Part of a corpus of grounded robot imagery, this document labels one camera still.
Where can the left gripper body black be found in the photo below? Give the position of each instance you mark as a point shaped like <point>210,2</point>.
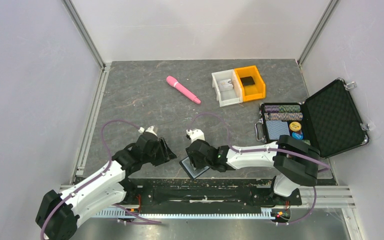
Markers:
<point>157,156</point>

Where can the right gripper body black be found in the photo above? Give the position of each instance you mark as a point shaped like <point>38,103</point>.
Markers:
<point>197,163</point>

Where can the black leather card holder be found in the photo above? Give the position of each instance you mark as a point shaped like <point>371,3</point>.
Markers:
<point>192,172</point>

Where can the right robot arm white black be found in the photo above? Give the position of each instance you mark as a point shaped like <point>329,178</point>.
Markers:
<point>297,162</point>

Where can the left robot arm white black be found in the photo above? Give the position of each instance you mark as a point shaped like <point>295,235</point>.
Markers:
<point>61,213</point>

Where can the card in white bin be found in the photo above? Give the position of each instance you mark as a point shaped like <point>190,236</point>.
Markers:
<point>225,85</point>

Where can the blue playing card deck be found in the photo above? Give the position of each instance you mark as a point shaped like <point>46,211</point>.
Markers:
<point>277,128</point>

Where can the white plastic bin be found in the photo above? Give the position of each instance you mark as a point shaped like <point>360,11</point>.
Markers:
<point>227,98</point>

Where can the pink wand massager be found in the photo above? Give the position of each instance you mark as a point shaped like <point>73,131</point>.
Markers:
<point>173,82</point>

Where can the poker chip row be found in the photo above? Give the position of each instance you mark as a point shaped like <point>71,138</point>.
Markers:
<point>284,116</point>
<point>282,108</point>

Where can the top poker chip row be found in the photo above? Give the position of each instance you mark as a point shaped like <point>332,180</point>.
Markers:
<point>282,108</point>

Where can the orange plastic bin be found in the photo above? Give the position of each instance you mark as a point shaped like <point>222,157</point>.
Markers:
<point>254,92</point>

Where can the black object in orange bin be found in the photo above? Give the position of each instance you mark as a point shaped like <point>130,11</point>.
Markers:
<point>247,81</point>

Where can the yellow dealer chip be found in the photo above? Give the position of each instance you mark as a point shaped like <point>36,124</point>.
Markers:
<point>295,126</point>

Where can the blue dealer chip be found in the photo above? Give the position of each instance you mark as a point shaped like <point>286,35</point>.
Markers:
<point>297,135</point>

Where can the black poker chip case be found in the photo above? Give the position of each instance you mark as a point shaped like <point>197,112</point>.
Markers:
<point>331,122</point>

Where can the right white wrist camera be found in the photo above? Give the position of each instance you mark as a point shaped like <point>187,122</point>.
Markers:
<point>195,134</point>

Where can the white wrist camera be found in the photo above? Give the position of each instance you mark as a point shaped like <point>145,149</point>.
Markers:
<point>151,129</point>
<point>195,134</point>

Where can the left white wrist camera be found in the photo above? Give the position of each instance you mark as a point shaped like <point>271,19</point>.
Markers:
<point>151,129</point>

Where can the white cable duct strip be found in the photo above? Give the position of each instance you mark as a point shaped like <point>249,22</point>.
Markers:
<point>118,213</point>

